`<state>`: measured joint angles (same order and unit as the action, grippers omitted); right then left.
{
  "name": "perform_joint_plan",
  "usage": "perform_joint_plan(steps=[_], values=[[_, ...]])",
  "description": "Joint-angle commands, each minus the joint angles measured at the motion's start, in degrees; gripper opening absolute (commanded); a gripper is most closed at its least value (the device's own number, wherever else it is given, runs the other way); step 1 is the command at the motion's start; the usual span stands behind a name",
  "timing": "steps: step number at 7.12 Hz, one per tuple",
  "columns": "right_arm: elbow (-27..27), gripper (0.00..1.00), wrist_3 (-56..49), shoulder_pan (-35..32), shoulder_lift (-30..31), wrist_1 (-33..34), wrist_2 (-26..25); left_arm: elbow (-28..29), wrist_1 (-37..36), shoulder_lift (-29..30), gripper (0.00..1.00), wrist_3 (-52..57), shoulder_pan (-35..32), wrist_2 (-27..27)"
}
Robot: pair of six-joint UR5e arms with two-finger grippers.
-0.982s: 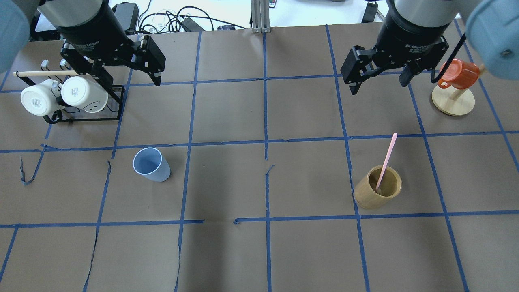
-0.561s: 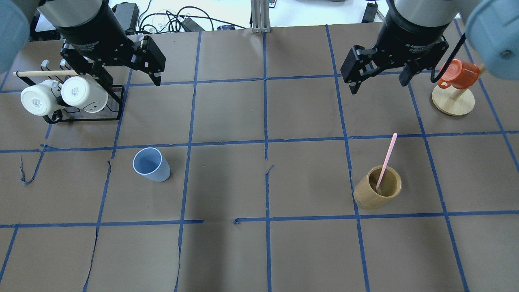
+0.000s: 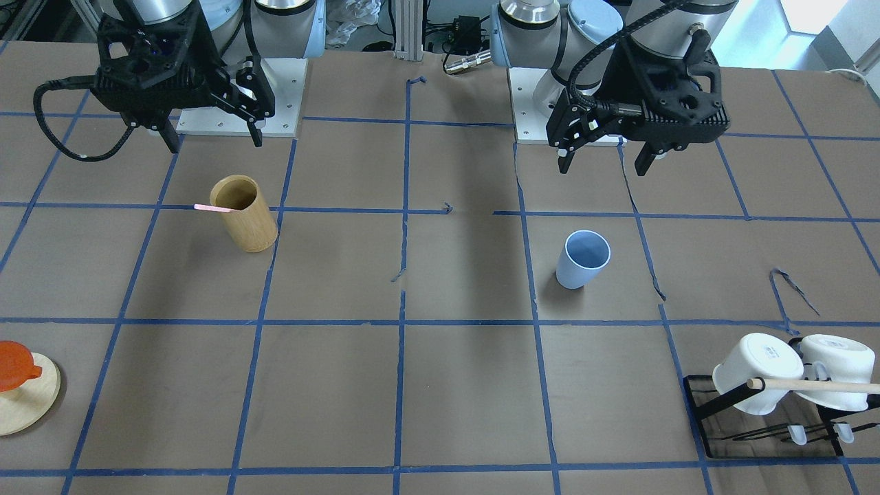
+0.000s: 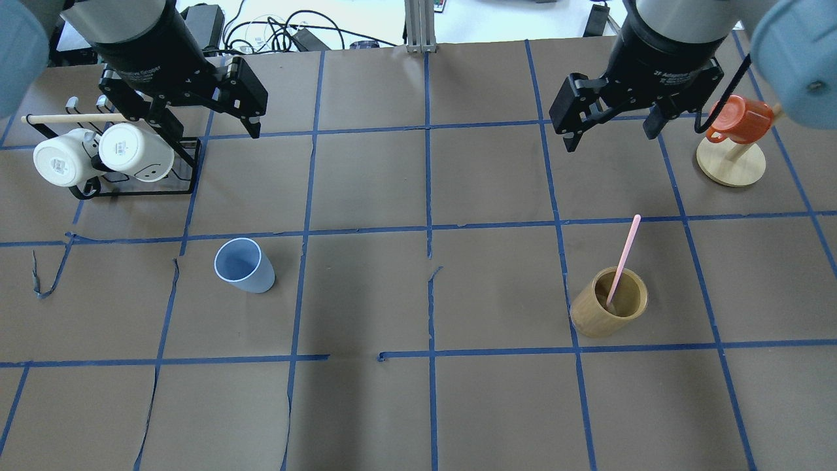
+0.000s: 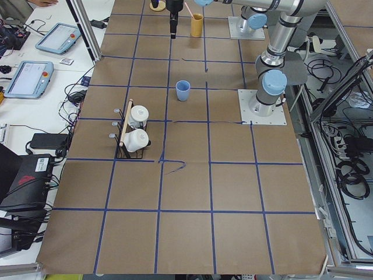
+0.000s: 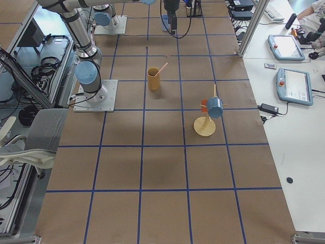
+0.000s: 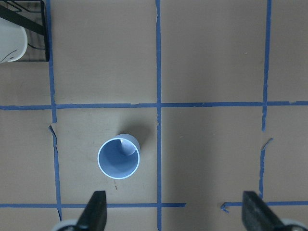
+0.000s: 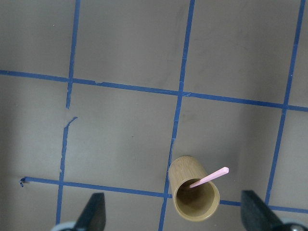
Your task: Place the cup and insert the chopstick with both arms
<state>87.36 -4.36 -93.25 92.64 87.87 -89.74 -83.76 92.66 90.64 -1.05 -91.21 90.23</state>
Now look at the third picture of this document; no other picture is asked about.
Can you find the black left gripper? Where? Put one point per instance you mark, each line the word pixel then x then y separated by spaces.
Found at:
pixel 623 78

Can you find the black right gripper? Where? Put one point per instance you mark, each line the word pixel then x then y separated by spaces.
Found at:
pixel 207 63

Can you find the pink chopstick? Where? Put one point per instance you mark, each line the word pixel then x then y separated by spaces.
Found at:
pixel 219 209

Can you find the light blue plastic cup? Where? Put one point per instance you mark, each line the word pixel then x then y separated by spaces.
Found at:
pixel 584 254

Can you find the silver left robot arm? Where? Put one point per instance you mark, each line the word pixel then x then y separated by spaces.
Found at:
pixel 575 40

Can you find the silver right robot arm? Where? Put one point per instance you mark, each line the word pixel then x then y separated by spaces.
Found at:
pixel 266 29

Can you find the bamboo wooden cup holder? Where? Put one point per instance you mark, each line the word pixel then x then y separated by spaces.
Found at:
pixel 250 224

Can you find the white mug on rack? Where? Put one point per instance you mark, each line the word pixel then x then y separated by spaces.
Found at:
pixel 757 355
pixel 840 360

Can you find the orange silicone lid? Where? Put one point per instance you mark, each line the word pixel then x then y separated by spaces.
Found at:
pixel 17 365

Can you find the round wooden coaster board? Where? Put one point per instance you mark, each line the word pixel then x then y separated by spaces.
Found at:
pixel 22 407

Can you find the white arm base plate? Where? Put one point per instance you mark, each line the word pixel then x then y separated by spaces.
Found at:
pixel 287 77
pixel 533 92

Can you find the black wire mug rack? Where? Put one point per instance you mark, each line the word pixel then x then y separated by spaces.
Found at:
pixel 762 424

